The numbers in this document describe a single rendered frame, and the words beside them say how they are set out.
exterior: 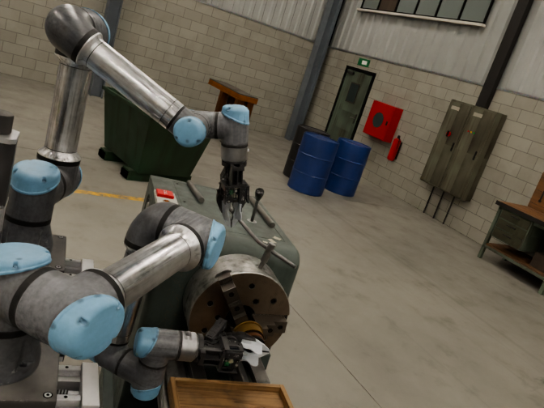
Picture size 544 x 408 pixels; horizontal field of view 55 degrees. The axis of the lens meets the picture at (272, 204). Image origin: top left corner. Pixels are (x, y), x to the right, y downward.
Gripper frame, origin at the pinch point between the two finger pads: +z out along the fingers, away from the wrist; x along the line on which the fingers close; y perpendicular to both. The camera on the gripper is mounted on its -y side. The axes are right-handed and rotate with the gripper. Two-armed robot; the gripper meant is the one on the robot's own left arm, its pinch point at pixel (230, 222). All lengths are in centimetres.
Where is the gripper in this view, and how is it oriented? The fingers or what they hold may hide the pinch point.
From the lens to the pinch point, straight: 157.1
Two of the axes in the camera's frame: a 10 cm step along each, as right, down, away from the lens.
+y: 2.8, 3.5, -8.9
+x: 9.6, -0.5, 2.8
